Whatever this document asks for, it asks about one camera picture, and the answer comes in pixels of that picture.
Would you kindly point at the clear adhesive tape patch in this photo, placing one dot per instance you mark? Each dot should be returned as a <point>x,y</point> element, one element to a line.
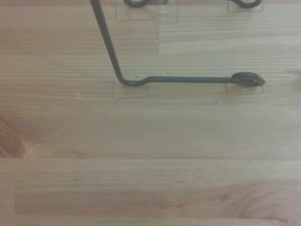
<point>257,7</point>
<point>244,89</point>
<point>131,91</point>

